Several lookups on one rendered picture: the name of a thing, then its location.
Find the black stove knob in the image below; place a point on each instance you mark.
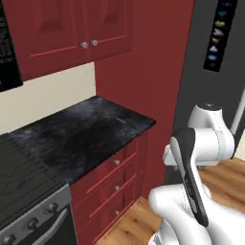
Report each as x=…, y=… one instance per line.
x=8, y=239
x=52, y=207
x=32, y=223

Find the silver cupboard knob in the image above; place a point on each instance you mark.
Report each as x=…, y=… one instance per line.
x=94, y=42
x=84, y=45

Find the dark grey fridge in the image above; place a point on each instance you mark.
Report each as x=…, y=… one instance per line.
x=197, y=89

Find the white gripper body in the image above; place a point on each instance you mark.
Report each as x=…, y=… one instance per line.
x=169, y=156

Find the black microwave oven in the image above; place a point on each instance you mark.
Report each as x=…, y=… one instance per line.
x=8, y=51

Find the tall red cabinet panel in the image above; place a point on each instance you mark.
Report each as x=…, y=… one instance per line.
x=143, y=63

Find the silver drawer knob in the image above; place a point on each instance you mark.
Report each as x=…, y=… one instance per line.
x=117, y=162
x=117, y=187
x=117, y=212

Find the red drawer front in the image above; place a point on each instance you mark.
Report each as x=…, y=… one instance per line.
x=102, y=172
x=105, y=220
x=103, y=196

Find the black and silver stove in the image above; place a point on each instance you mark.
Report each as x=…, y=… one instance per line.
x=25, y=185

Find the red wall cupboard door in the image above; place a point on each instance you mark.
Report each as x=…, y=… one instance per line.
x=48, y=35
x=110, y=25

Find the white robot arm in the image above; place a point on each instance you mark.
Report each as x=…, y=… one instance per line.
x=210, y=140

